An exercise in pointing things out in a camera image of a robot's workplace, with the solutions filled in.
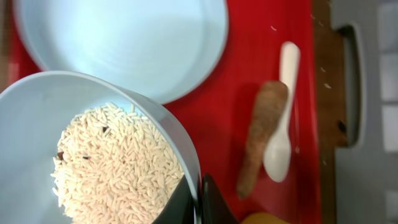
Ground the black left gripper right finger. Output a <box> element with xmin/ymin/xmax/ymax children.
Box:
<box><xmin>201</xmin><ymin>174</ymin><xmax>239</xmax><ymax>224</ymax></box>

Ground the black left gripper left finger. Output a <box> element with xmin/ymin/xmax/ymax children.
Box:
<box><xmin>152</xmin><ymin>176</ymin><xmax>195</xmax><ymax>224</ymax></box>

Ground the yellow plastic cup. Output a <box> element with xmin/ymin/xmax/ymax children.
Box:
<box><xmin>241</xmin><ymin>212</ymin><xmax>289</xmax><ymax>224</ymax></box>

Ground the white rice pile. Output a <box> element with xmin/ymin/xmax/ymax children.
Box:
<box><xmin>52</xmin><ymin>103</ymin><xmax>183</xmax><ymax>223</ymax></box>

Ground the white plastic spoon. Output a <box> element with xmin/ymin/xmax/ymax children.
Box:
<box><xmin>263</xmin><ymin>41</ymin><xmax>300</xmax><ymax>182</ymax></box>

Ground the brown wooden stick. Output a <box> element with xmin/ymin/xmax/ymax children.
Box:
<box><xmin>236</xmin><ymin>81</ymin><xmax>289</xmax><ymax>199</ymax></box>

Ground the light blue plate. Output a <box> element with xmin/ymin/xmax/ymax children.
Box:
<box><xmin>13</xmin><ymin>0</ymin><xmax>229</xmax><ymax>104</ymax></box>

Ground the pale green bowl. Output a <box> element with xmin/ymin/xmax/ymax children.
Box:
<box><xmin>1</xmin><ymin>71</ymin><xmax>202</xmax><ymax>223</ymax></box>

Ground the grey-blue dishwasher rack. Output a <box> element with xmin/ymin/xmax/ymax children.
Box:
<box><xmin>330</xmin><ymin>0</ymin><xmax>397</xmax><ymax>223</ymax></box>

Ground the red plastic tray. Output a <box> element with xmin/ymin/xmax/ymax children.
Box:
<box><xmin>17</xmin><ymin>1</ymin><xmax>322</xmax><ymax>223</ymax></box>

